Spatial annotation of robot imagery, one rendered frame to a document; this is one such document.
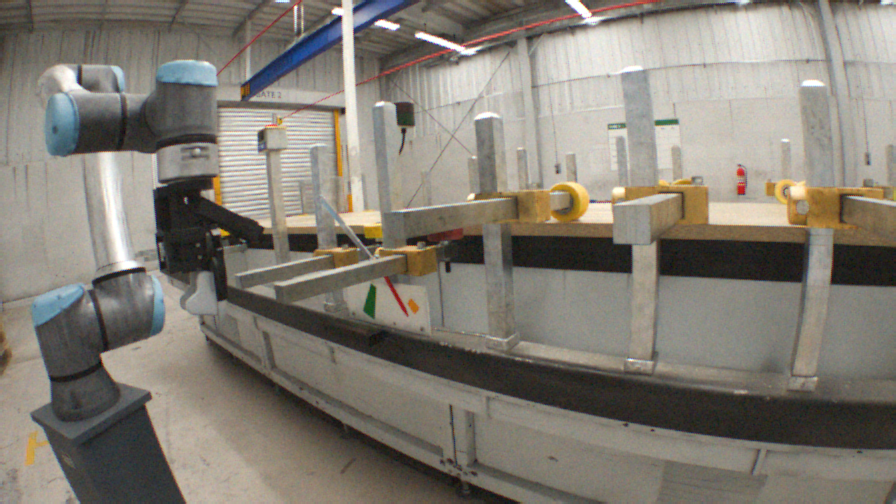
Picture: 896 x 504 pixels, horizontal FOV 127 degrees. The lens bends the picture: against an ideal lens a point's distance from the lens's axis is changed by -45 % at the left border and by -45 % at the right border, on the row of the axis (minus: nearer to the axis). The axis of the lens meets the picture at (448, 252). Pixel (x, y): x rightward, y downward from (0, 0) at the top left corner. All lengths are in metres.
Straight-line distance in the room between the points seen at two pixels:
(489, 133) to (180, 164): 0.46
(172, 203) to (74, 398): 0.60
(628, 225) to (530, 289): 0.61
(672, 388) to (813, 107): 0.42
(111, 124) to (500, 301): 0.67
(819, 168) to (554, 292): 0.58
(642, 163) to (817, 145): 0.24
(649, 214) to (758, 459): 0.50
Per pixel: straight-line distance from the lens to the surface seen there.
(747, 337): 0.83
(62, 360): 1.00
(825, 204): 0.57
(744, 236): 0.76
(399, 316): 0.84
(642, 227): 0.31
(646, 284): 0.58
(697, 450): 0.71
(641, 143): 0.57
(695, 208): 0.55
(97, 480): 1.03
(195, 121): 0.56
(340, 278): 0.69
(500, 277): 0.67
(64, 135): 0.64
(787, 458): 0.73
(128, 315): 1.01
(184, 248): 0.55
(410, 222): 0.44
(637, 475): 1.06
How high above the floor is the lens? 0.98
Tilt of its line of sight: 9 degrees down
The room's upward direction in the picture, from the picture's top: 4 degrees counter-clockwise
